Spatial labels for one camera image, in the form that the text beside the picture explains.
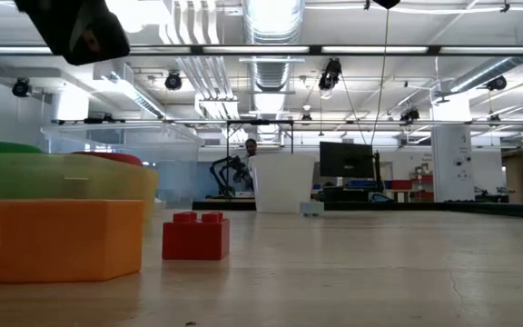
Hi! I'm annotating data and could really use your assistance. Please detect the orange wedge toy brick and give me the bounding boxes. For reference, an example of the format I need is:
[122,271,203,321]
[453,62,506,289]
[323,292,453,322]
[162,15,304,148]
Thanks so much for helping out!
[0,198,145,283]

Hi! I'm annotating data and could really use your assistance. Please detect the small green toy brick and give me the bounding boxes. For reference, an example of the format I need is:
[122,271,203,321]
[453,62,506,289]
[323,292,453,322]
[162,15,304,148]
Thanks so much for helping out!
[300,201,325,217]

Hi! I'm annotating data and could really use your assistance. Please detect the small red toy brick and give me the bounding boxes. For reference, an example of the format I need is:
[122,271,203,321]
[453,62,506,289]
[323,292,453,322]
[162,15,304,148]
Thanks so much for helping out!
[162,211,232,261]

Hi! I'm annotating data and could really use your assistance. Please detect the black ceiling track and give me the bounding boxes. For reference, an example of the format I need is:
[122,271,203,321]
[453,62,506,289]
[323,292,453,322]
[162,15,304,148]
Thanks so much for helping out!
[51,116,523,127]

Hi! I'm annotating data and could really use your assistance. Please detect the yellow translucent plastic tray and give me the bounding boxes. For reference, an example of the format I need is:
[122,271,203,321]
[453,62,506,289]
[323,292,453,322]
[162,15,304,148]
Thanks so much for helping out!
[0,153,160,217]

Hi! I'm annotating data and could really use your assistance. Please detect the black computer monitor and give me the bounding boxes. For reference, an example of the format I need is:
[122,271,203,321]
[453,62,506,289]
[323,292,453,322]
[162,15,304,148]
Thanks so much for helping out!
[319,141,376,180]

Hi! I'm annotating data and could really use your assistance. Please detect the white column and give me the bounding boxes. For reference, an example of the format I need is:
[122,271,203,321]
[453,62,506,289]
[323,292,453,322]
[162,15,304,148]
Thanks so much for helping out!
[430,93,475,203]

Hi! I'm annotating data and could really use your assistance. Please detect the shelf with red blue bins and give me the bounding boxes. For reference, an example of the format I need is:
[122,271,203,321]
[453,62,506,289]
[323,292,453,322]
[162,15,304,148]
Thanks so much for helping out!
[381,174,436,203]

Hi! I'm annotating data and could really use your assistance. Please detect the clear plastic container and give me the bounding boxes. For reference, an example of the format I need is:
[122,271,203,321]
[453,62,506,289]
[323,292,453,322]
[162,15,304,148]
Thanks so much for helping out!
[41,125,206,210]

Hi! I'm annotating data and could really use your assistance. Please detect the person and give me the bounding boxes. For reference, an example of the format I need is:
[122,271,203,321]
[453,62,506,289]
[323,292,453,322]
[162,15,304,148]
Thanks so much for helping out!
[243,137,260,158]

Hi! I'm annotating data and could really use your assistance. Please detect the white translucent plastic cup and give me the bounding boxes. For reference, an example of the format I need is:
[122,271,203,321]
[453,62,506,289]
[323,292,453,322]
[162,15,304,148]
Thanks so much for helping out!
[248,153,317,214]

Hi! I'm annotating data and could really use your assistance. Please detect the thin hanging cable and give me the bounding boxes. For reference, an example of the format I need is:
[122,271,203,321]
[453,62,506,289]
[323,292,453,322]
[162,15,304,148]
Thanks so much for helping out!
[369,7,390,146]

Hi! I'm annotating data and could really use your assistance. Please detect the black overhead frame bar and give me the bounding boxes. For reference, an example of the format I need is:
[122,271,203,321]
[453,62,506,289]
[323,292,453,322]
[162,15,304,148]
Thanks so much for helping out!
[0,44,523,57]

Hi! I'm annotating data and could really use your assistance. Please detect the silver ventilation duct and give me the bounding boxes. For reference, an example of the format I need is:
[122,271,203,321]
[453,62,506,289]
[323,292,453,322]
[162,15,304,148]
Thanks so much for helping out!
[242,0,307,92]
[447,22,523,94]

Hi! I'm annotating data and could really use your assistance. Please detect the black background frame stand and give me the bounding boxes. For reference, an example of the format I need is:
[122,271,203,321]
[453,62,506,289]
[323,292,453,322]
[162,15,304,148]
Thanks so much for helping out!
[225,119,295,155]

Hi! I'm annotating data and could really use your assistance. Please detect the black aluminium table frame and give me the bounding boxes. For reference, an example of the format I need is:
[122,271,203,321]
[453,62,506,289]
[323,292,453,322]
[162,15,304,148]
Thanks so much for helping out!
[191,198,523,220]

